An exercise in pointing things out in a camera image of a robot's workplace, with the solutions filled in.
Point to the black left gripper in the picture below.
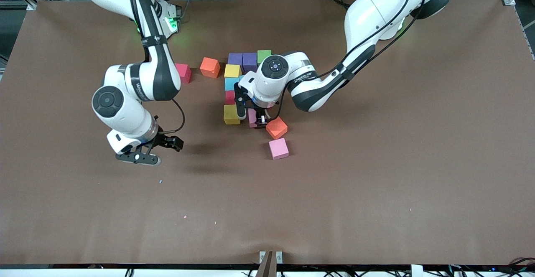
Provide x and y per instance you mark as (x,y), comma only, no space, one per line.
(262,113)

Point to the yellow foam cube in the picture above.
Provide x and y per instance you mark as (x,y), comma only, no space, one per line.
(231,114)
(232,71)

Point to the purple foam cube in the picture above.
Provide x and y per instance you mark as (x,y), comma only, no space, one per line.
(250,60)
(235,59)

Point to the chipped blue foam cube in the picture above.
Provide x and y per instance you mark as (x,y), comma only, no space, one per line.
(230,84)

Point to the red foam cube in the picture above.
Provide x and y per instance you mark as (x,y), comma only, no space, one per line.
(184,73)
(230,97)

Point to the light pink foam cube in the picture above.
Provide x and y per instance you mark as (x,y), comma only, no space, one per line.
(252,119)
(278,148)

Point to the dented orange foam cube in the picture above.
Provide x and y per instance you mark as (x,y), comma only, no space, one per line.
(210,67)

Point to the green foam cube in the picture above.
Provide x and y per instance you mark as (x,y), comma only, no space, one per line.
(264,55)

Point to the metal table clamp bracket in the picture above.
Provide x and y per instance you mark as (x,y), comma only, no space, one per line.
(271,258)

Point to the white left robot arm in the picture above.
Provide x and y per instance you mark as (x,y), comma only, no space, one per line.
(376,13)

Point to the aluminium table edge rail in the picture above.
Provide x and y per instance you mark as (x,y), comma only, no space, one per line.
(527,30)

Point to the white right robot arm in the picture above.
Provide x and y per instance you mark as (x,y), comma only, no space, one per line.
(125,110)

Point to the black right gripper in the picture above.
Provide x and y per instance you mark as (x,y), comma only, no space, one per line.
(161,142)

